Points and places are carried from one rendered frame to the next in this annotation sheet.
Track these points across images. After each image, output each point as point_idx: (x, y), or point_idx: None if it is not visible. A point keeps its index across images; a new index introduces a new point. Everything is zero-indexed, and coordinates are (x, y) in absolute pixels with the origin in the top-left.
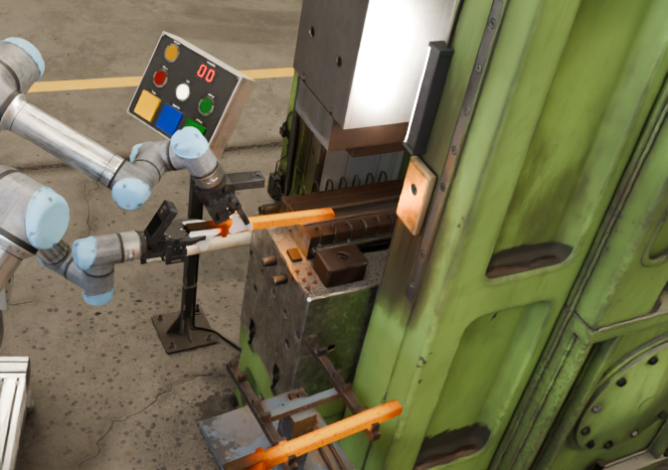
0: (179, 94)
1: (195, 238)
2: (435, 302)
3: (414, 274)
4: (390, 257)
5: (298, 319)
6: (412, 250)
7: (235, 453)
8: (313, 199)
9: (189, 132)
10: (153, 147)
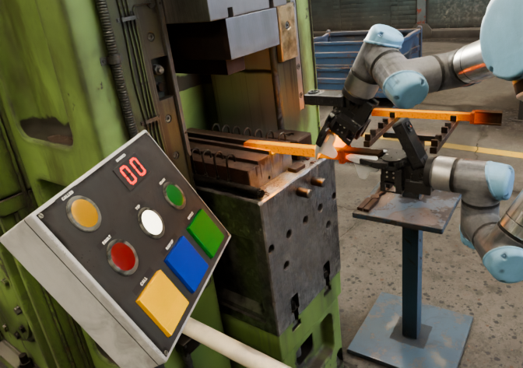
0: (156, 229)
1: (384, 148)
2: (312, 82)
3: (299, 88)
4: (283, 106)
5: (331, 184)
6: (293, 75)
7: (438, 208)
8: (229, 162)
9: (382, 26)
10: (408, 60)
